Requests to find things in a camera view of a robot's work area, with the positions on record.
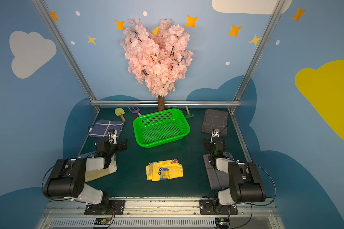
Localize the dark grey grid pillowcase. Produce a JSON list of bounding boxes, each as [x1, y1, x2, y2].
[[202, 109, 228, 137]]

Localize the beige grey pillowcase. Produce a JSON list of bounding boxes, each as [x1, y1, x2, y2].
[[85, 154, 117, 182]]

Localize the light grey plaid pillowcase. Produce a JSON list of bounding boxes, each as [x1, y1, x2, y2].
[[203, 152, 234, 190]]

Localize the green plastic basket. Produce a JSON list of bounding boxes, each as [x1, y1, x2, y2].
[[133, 108, 190, 148]]

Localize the yellow cartoon pillowcase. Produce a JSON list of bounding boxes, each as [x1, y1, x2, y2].
[[146, 159, 183, 181]]

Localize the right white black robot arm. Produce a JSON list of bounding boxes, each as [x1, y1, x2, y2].
[[203, 139, 267, 206]]

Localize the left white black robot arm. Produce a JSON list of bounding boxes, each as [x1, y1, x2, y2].
[[41, 137, 128, 208]]

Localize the navy plaid folded pillowcase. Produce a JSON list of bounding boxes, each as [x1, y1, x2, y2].
[[88, 119, 124, 139]]

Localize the yellow-green toy shovel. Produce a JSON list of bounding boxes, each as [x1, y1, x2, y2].
[[115, 108, 126, 122]]

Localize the green toy rake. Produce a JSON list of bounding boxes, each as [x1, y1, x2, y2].
[[185, 106, 194, 119]]

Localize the left green circuit board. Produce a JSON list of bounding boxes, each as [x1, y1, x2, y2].
[[93, 218, 112, 228]]

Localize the green circuit board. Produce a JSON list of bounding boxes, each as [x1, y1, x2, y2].
[[215, 218, 230, 229], [93, 218, 112, 228]]

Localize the right green circuit board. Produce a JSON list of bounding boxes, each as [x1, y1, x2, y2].
[[215, 218, 230, 229]]

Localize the pink blossom artificial tree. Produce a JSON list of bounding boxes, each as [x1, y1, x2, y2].
[[120, 18, 194, 111]]

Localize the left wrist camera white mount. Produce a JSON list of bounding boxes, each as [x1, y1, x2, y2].
[[108, 129, 117, 145]]

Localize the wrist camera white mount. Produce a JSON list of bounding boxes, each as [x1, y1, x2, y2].
[[108, 129, 117, 145], [210, 129, 220, 144]]

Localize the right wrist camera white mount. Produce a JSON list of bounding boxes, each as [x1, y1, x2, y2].
[[210, 129, 220, 144]]

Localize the right aluminium table edge rail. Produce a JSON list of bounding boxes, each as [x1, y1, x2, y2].
[[229, 109, 252, 162]]

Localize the aluminium frame crossbar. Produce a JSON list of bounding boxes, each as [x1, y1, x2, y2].
[[90, 100, 240, 107]]

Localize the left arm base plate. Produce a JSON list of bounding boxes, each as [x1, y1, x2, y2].
[[84, 199, 126, 216]]

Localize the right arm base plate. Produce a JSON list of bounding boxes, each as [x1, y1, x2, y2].
[[199, 198, 239, 215]]

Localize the front aluminium rail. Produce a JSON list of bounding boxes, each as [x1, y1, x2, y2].
[[36, 197, 284, 229]]

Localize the left aluminium frame post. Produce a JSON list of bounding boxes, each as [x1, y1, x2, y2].
[[32, 0, 97, 103]]

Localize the aluminium frame post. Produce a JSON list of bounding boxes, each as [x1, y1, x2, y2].
[[229, 0, 286, 114], [32, 0, 97, 103]]

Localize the right aluminium frame post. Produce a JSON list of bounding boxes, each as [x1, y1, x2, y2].
[[229, 0, 286, 114]]

